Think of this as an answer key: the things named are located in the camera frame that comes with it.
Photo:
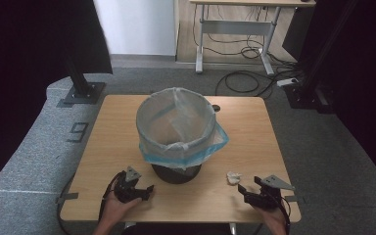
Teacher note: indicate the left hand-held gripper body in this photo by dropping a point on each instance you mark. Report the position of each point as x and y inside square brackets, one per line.
[125, 189]

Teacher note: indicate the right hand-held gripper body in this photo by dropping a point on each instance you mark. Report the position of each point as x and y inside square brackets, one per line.
[271, 194]

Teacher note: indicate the white paper ball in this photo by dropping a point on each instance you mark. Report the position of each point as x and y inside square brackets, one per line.
[233, 178]

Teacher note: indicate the black mesh trash bin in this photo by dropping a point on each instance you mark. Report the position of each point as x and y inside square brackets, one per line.
[176, 173]

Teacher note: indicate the person's left hand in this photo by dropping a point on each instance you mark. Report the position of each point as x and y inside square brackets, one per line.
[117, 209]

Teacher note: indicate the person's right hand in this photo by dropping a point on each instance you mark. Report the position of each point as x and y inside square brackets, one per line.
[272, 215]

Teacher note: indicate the grey tape strip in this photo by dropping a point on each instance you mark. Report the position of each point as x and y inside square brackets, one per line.
[68, 196]
[296, 198]

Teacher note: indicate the metal table leg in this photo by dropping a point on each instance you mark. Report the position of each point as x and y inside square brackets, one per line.
[233, 228]
[129, 225]

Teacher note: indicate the bin with blue liner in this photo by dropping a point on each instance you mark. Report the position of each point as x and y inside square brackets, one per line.
[176, 130]

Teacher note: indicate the dark tape floor mark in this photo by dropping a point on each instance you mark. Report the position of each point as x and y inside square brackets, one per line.
[78, 132]

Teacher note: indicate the white power strip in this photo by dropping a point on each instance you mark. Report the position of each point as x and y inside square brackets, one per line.
[287, 82]

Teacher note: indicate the black metal stand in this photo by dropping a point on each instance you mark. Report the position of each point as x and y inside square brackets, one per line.
[310, 84]

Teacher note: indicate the black curtain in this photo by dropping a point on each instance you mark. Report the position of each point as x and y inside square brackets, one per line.
[23, 65]

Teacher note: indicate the black stand with base plate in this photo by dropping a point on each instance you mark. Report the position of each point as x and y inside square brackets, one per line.
[81, 88]

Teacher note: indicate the white desk frame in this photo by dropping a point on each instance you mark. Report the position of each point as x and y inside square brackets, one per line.
[235, 27]

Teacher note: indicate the white wall panel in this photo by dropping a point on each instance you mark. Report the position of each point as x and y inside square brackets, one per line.
[137, 26]

